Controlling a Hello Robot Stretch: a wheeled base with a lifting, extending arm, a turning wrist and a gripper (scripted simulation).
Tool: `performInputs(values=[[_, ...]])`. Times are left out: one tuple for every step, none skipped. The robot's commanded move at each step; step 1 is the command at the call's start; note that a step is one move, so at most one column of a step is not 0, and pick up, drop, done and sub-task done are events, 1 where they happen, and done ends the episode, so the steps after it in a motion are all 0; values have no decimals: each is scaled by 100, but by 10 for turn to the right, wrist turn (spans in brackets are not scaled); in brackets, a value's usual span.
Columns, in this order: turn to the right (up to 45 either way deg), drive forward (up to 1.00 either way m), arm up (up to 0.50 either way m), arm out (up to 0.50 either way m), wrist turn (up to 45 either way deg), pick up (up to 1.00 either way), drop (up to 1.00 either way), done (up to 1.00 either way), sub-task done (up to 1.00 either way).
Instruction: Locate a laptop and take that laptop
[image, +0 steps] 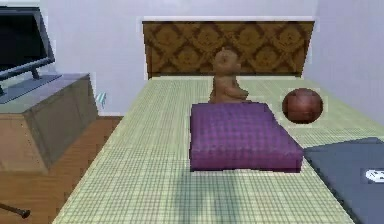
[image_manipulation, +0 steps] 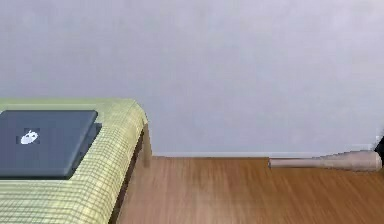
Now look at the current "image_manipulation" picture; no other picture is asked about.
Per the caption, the dark grey closed laptop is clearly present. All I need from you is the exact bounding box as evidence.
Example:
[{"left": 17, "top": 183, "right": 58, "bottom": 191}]
[{"left": 0, "top": 109, "right": 103, "bottom": 180}]

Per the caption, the black object at wall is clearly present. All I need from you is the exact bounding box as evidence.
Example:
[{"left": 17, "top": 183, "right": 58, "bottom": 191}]
[{"left": 373, "top": 134, "right": 384, "bottom": 158}]

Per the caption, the bed with yellow-green checked cover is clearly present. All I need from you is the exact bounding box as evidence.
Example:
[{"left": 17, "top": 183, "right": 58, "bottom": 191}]
[{"left": 0, "top": 97, "right": 154, "bottom": 224}]

